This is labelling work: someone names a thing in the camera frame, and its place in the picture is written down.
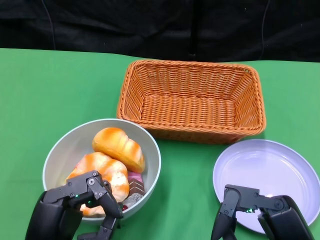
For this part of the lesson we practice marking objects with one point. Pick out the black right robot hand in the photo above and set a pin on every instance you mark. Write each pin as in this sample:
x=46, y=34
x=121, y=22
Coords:
x=280, y=212

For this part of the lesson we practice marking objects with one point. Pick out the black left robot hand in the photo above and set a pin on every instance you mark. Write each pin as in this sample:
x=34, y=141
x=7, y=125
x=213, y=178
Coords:
x=55, y=210

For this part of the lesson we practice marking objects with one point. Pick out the pale green bowl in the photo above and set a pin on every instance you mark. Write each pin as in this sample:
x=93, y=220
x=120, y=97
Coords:
x=75, y=142

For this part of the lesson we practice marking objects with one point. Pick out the chocolate brown cake slice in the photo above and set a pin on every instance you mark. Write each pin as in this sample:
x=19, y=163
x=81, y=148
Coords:
x=136, y=188

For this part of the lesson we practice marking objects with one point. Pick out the magenta pink cake slice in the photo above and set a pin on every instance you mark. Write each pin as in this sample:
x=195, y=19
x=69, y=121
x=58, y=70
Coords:
x=135, y=175

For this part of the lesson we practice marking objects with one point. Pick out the oblong orange bread loaf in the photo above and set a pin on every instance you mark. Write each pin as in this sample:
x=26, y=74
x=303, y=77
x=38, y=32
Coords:
x=117, y=147

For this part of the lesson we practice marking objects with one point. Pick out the lavender plate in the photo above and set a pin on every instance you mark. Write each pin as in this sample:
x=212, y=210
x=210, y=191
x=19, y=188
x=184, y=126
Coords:
x=262, y=167

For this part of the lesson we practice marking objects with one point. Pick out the orange wicker basket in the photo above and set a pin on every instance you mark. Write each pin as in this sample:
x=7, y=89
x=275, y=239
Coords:
x=190, y=110

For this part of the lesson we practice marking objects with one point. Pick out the green tablecloth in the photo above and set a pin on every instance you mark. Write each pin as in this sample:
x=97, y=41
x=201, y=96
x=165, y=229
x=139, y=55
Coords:
x=50, y=95

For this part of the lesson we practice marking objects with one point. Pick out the black backdrop curtain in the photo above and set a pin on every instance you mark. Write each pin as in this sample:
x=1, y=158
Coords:
x=125, y=22

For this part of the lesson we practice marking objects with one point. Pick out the black vertical pole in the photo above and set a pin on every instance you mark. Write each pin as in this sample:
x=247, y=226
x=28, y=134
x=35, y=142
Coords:
x=193, y=25

